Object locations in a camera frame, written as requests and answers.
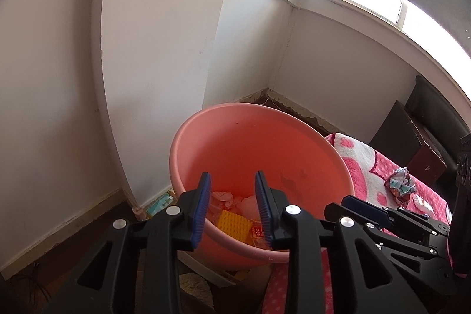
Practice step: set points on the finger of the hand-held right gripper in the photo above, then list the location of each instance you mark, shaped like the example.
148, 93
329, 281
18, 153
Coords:
401, 255
362, 206

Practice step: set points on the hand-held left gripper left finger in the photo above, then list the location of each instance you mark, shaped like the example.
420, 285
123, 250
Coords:
202, 211

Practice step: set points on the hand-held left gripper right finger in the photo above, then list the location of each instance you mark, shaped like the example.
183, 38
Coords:
263, 207

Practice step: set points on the large yellow foam net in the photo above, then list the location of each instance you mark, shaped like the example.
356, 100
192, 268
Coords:
233, 226

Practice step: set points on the pink plastic bucket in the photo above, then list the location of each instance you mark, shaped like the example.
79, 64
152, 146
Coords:
257, 152

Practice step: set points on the pink printed blanket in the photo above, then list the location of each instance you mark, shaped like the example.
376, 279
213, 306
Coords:
368, 167

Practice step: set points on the small white packet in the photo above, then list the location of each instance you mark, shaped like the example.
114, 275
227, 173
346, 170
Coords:
421, 204

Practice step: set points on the teal paper box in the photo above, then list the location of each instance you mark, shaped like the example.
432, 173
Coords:
160, 204

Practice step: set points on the crumpled grey blue wrapper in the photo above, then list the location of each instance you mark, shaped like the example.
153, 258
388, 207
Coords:
401, 185

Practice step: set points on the dark wooden cabinet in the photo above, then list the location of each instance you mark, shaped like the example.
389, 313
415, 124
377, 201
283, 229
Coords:
404, 137

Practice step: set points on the black leather chair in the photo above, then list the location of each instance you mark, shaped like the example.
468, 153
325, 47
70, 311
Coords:
438, 108

